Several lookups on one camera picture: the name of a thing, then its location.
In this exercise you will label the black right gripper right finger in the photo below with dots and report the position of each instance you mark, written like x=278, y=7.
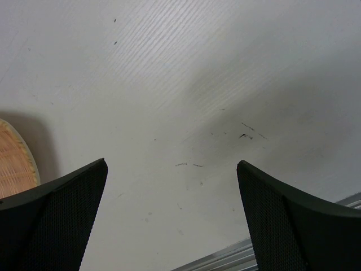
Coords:
x=293, y=230

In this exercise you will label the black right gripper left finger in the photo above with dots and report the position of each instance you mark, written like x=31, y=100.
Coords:
x=48, y=227

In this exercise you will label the woven wicker fruit bowl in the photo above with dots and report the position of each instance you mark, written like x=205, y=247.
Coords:
x=19, y=171

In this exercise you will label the aluminium table frame rail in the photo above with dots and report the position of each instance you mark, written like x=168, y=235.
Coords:
x=239, y=256

